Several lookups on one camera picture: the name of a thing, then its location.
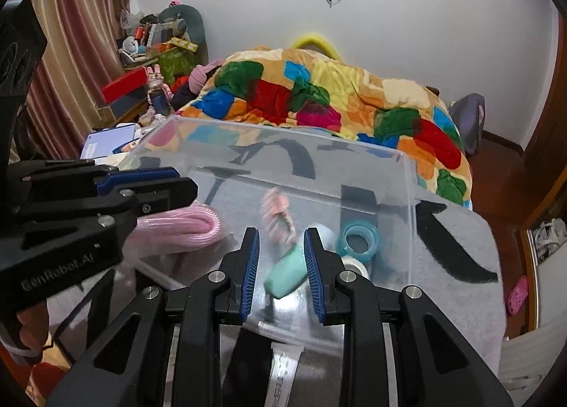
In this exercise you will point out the pink knitted hat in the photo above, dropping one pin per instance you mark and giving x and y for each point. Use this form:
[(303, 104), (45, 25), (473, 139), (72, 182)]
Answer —
[(201, 74)]

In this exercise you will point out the white tape roll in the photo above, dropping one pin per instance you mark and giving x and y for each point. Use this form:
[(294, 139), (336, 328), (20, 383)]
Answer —
[(354, 265)]

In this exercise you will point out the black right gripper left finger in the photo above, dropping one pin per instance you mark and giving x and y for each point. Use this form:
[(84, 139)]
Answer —
[(127, 364)]

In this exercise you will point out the teal tape roll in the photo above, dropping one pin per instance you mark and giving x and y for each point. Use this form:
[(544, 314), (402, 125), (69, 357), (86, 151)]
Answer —
[(358, 239)]

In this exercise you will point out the yellow plush pillow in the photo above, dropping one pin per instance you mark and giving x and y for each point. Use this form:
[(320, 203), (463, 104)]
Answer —
[(315, 41)]

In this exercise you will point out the blue white paper folder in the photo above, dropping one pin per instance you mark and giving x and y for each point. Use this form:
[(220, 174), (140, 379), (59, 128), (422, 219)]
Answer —
[(105, 141)]

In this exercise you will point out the red box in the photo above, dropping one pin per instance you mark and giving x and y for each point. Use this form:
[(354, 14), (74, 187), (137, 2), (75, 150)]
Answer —
[(125, 84)]

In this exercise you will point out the purple grey backpack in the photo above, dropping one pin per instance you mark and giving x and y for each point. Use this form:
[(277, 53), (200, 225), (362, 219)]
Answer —
[(468, 115)]

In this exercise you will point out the pink striped small item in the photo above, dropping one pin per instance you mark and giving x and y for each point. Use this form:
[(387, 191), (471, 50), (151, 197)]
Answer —
[(277, 219)]

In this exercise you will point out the colourful patchwork blanket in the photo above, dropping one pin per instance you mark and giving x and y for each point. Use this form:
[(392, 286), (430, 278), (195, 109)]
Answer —
[(297, 88)]

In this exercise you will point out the pink slipper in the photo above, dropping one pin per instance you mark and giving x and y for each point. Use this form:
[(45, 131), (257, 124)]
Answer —
[(517, 296)]

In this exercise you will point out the striped pink curtain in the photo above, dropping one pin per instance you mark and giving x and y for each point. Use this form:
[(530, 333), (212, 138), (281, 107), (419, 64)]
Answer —
[(81, 57)]

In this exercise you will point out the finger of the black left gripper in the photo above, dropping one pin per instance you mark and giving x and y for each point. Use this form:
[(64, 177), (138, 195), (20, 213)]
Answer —
[(110, 176), (146, 200)]

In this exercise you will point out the green cushion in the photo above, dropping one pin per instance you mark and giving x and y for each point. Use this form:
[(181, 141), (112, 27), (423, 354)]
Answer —
[(191, 21)]

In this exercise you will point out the clear plastic storage box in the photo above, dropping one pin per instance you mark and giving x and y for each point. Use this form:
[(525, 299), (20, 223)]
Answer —
[(274, 180)]

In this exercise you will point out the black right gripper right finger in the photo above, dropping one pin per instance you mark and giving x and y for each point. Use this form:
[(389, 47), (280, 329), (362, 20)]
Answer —
[(398, 347)]

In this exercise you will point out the pink bunny doll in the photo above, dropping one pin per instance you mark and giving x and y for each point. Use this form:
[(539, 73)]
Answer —
[(158, 92)]

